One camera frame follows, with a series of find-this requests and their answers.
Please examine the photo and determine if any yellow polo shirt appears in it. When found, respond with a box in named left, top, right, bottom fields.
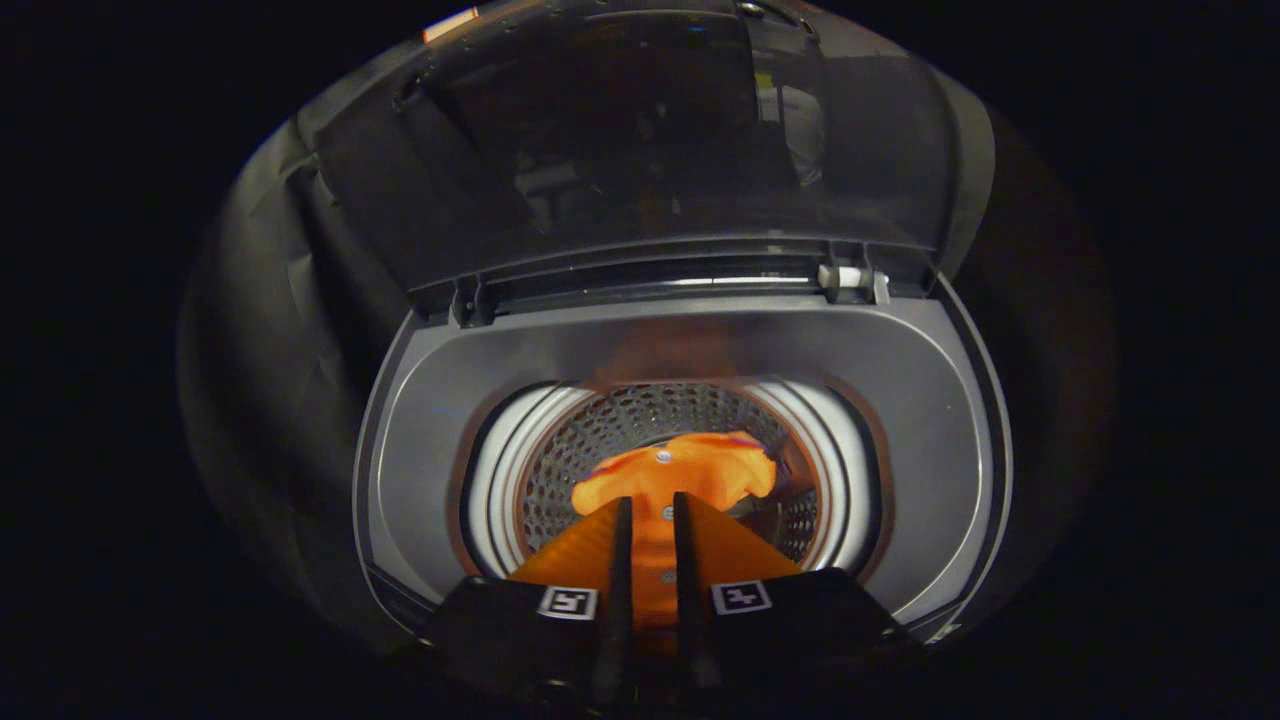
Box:
left=570, top=432, right=779, bottom=631

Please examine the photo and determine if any dark grey washing machine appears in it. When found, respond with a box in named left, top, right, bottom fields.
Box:
left=295, top=0, right=1013, bottom=651

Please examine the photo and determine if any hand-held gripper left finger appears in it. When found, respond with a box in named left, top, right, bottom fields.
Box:
left=430, top=497, right=634, bottom=711

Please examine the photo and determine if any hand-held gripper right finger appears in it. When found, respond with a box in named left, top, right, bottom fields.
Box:
left=672, top=490, right=901, bottom=701

